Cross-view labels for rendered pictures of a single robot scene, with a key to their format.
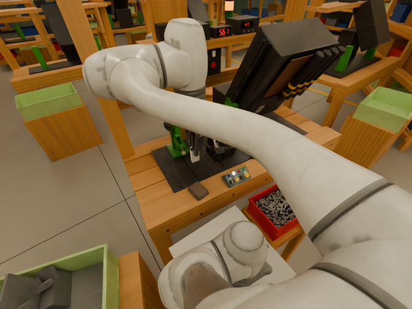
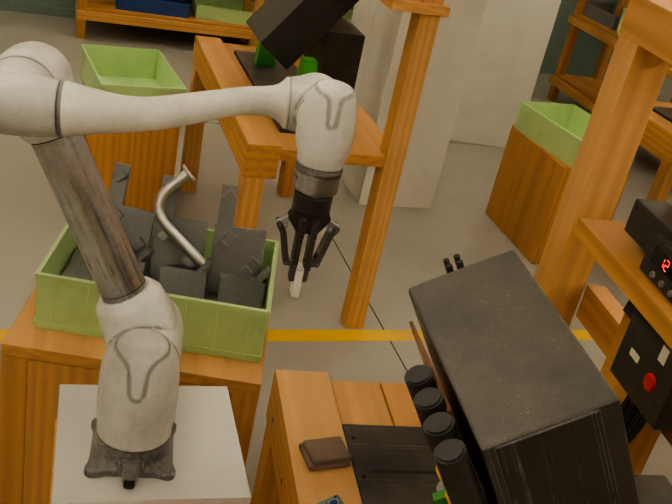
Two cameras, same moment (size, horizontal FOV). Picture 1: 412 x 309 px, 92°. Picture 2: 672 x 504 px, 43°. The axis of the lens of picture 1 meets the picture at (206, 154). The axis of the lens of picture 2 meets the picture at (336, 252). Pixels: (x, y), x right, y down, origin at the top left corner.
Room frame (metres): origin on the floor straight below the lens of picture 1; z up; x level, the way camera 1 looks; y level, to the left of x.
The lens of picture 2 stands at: (0.94, -1.42, 2.18)
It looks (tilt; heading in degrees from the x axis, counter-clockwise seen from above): 27 degrees down; 103
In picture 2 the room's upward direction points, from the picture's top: 13 degrees clockwise
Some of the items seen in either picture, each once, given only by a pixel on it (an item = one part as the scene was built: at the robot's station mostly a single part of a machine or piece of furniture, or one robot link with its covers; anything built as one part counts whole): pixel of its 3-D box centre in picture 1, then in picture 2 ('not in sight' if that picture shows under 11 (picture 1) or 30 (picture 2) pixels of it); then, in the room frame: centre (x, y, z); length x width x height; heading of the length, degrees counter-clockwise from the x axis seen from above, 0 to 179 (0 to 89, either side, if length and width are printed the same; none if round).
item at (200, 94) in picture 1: (190, 95); (317, 177); (0.54, 0.04, 1.54); 0.09 x 0.09 x 0.06
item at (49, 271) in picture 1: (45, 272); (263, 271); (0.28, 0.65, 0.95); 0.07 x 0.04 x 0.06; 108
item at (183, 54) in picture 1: (182, 55); (326, 121); (0.54, 0.05, 1.65); 0.13 x 0.11 x 0.16; 114
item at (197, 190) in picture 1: (198, 190); (325, 452); (0.68, 0.05, 0.91); 0.10 x 0.08 x 0.03; 39
